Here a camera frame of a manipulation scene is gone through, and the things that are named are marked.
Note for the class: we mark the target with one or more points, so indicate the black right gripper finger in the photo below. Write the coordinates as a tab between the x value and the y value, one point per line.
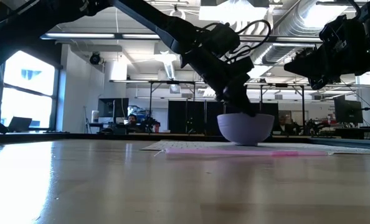
306	67
320	81

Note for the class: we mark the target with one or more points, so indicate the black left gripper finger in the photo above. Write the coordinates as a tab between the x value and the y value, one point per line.
239	99
246	81

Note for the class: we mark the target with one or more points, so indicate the pink drinking straw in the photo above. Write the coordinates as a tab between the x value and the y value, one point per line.
235	152

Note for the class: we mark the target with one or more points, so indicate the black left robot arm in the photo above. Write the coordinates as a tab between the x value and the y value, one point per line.
147	15

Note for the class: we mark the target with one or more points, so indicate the purple bowl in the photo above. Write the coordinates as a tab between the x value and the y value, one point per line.
244	130

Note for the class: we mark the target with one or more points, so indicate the black computer monitor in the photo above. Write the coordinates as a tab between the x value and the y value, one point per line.
347	110
113	107

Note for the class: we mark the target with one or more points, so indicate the person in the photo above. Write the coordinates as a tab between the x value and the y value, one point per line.
283	124
132	119

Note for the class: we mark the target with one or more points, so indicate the black partition panels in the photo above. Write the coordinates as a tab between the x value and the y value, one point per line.
188	118

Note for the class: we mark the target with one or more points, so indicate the grey woven placemat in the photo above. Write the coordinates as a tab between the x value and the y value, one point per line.
188	145

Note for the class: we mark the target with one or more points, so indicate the overhead light bar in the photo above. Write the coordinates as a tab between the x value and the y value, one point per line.
79	36

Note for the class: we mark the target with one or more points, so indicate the black laptop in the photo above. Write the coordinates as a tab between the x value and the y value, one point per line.
20	124

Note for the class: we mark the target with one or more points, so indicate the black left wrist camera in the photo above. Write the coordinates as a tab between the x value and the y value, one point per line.
224	39

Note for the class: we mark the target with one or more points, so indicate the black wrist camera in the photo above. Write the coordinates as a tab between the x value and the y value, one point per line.
340	28
224	39

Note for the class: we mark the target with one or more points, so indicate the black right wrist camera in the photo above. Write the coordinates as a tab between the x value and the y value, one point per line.
340	28

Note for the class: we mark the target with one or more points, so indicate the silver ventilation duct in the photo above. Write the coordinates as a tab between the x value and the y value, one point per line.
291	28

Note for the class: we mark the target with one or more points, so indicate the black ceiling-mounted camera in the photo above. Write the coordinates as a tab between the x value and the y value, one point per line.
94	58

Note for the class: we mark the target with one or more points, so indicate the black aluminium table frame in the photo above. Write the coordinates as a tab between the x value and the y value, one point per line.
79	137

